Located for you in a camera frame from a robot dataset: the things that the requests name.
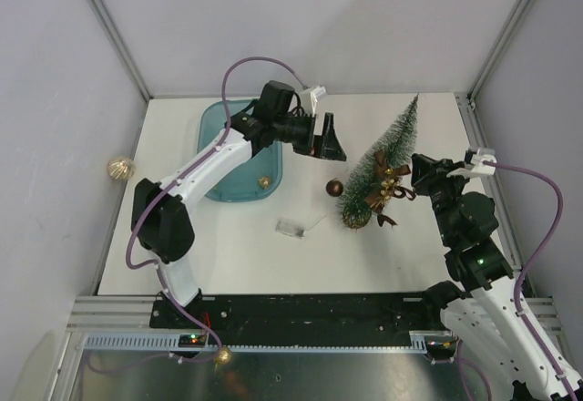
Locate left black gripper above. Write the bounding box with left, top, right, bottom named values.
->
left=273, top=111, right=345, bottom=162

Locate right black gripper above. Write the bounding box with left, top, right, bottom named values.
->
left=409, top=153, right=471, bottom=242

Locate dark brown bauble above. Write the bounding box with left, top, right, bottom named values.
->
left=325, top=179, right=343, bottom=198

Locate brown ribbon pile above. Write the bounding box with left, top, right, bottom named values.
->
left=364, top=150, right=416, bottom=227

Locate small green christmas tree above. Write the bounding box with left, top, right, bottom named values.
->
left=338, top=96, right=419, bottom=230

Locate clear light string battery box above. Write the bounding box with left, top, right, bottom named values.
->
left=275, top=219, right=305, bottom=239

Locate white gold striped bauble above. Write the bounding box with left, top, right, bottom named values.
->
left=107, top=157, right=136, bottom=180

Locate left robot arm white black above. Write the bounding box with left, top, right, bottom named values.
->
left=130, top=81, right=347, bottom=328

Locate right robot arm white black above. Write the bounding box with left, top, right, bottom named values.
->
left=411, top=149, right=582, bottom=400

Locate blue plastic tray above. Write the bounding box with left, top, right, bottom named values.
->
left=197, top=101, right=283, bottom=202

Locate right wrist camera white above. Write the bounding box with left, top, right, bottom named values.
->
left=447, top=147, right=496, bottom=180

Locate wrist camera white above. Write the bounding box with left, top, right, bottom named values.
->
left=447, top=147, right=496, bottom=180
left=299, top=86, right=327, bottom=116

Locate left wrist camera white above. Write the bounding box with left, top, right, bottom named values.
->
left=299, top=86, right=327, bottom=116

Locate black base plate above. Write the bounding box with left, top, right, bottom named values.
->
left=150, top=292, right=445, bottom=330

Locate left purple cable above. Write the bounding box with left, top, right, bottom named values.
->
left=86, top=57, right=311, bottom=373

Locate purple cable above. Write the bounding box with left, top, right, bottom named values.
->
left=457, top=159, right=578, bottom=401
left=86, top=57, right=311, bottom=373

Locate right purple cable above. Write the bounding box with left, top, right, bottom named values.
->
left=457, top=159, right=578, bottom=401

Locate right aluminium frame post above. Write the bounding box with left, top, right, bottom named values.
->
left=466, top=0, right=536, bottom=103

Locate aluminium frame post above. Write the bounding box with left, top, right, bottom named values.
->
left=87, top=0, right=152, bottom=103
left=466, top=0, right=536, bottom=103

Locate grey cable duct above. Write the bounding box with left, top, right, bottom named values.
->
left=80, top=331, right=432, bottom=355

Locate left aluminium frame post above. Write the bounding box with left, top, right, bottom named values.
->
left=87, top=0, right=152, bottom=103

